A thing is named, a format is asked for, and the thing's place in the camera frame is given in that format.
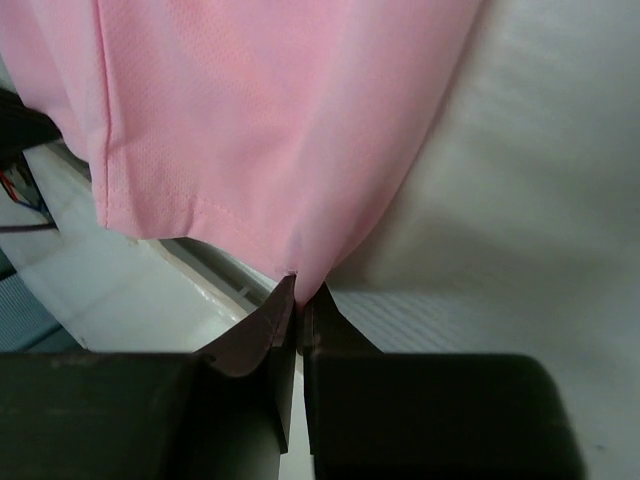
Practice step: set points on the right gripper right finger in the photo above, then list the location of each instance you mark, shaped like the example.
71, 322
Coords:
377, 415

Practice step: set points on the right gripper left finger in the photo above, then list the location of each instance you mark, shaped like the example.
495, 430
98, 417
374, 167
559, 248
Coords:
221, 412

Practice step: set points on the pink t shirt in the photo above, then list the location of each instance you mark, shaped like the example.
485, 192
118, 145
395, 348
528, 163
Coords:
277, 131

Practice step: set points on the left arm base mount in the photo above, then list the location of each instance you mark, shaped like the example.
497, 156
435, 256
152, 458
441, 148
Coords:
23, 128

